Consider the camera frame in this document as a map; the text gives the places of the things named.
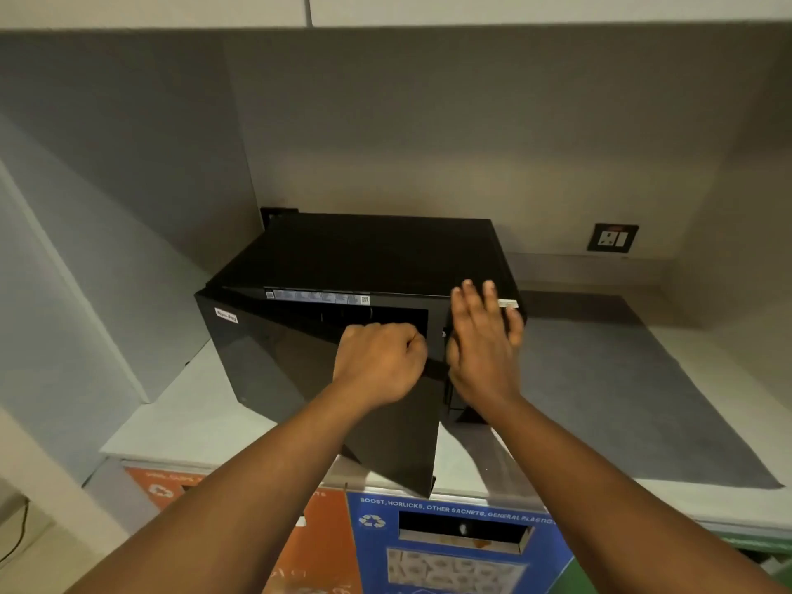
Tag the person's left hand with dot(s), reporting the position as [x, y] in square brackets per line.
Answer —
[374, 364]

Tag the person's right hand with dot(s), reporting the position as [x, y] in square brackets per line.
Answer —
[486, 358]

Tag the person's right thumb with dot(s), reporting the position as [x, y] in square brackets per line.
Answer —
[452, 355]

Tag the person's right little finger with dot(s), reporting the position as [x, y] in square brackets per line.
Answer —
[516, 326]

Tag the person's right middle finger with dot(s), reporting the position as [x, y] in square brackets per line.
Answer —
[473, 301]

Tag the person's left thumb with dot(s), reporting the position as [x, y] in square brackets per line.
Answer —
[418, 351]

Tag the black microwave oven body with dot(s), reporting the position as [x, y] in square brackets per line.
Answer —
[371, 253]

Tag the black glass microwave door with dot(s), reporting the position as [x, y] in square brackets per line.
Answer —
[278, 371]

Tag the person's left forearm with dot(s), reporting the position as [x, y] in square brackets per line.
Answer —
[247, 507]

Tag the person's right forearm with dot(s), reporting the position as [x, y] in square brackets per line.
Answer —
[606, 507]

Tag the grey counter mat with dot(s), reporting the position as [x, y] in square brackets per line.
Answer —
[619, 395]

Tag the blue waste bin panel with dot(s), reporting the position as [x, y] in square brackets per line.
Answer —
[377, 550]

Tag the orange waste bin panel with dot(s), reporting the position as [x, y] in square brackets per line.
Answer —
[328, 538]

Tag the white wide overhead cabinet door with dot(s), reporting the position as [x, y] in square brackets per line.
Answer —
[557, 7]

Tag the green waste bin panel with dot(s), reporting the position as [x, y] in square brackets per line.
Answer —
[752, 546]

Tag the white narrow overhead cabinet door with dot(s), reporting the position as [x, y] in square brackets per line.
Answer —
[154, 9]

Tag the black wall power socket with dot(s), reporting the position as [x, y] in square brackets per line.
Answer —
[612, 238]

